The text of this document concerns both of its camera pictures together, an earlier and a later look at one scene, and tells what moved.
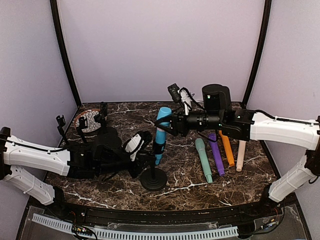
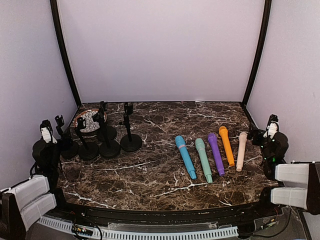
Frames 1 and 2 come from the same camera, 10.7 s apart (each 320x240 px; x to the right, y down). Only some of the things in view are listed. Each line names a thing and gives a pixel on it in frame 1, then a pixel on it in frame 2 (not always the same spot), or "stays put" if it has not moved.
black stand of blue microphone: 154,179 to 132,142
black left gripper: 140,164 to 69,143
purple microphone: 213,140 stays put
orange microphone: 228,149 stays put
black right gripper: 178,123 to 252,133
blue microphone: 160,133 to 181,142
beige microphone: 241,151 stays put
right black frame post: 265,26 stays put
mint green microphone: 200,145 stays put
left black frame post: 57,22 stays put
